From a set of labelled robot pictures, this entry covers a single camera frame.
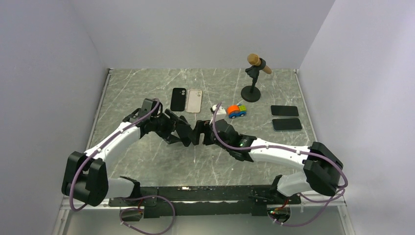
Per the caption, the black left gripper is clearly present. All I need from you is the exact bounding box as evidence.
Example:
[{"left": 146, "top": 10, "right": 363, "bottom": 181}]
[{"left": 151, "top": 109, "right": 189, "bottom": 143}]

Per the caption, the beige phone case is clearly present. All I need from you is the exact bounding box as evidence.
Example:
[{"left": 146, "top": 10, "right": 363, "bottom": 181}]
[{"left": 185, "top": 89, "right": 203, "bottom": 114}]

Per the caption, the black phone case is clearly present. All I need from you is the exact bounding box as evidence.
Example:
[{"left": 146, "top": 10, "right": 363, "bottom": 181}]
[{"left": 170, "top": 88, "right": 187, "bottom": 112}]

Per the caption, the black smartphone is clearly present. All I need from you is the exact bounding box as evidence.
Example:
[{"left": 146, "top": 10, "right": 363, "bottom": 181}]
[{"left": 270, "top": 105, "right": 299, "bottom": 117}]

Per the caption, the black phone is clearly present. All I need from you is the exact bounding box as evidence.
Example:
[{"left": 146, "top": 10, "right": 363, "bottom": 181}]
[
  {"left": 272, "top": 118, "right": 302, "bottom": 131},
  {"left": 176, "top": 124, "right": 192, "bottom": 147}
]

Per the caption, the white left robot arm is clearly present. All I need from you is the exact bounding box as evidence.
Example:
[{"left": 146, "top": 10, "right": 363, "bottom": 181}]
[{"left": 62, "top": 98, "right": 192, "bottom": 212}]

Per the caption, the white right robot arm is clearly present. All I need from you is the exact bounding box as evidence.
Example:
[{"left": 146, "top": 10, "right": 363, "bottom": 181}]
[{"left": 189, "top": 119, "right": 343, "bottom": 204}]

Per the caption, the orange blue toy car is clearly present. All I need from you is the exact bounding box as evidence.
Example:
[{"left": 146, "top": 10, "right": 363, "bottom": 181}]
[{"left": 226, "top": 105, "right": 247, "bottom": 119}]

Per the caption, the black microphone stand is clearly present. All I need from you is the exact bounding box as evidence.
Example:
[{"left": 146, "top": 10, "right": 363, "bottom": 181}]
[{"left": 241, "top": 65, "right": 261, "bottom": 102}]

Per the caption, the wooden microphone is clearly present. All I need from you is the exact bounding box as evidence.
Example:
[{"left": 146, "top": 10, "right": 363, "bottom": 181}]
[{"left": 247, "top": 53, "right": 272, "bottom": 74}]

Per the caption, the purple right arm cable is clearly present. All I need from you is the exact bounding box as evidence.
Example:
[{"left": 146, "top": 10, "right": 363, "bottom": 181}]
[{"left": 210, "top": 102, "right": 349, "bottom": 228}]

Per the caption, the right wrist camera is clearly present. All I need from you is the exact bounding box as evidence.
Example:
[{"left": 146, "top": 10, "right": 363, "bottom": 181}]
[{"left": 209, "top": 105, "right": 228, "bottom": 124}]

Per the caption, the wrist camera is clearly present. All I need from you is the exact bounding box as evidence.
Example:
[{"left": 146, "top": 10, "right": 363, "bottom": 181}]
[
  {"left": 209, "top": 105, "right": 228, "bottom": 124},
  {"left": 138, "top": 98, "right": 161, "bottom": 119}
]

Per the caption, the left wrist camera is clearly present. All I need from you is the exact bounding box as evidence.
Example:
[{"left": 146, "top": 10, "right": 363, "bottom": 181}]
[{"left": 138, "top": 98, "right": 161, "bottom": 119}]

